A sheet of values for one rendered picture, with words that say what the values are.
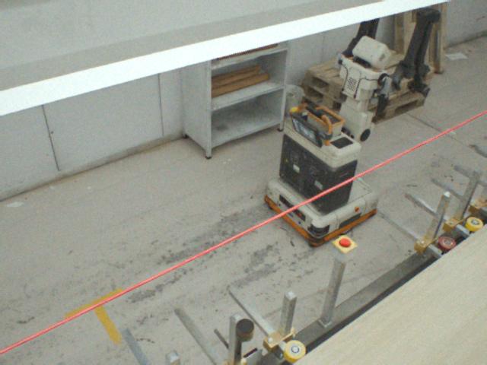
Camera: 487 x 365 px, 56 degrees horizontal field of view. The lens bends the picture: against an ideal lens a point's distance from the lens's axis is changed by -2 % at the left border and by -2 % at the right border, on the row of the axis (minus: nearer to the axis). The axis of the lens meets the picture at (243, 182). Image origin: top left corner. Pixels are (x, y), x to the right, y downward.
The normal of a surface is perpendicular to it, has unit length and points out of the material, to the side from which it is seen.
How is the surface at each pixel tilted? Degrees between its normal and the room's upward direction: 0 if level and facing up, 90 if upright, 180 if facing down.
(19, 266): 0
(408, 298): 0
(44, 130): 90
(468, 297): 0
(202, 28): 90
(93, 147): 90
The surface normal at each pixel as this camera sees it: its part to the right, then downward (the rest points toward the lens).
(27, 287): 0.04, -0.79
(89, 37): 0.55, 0.07
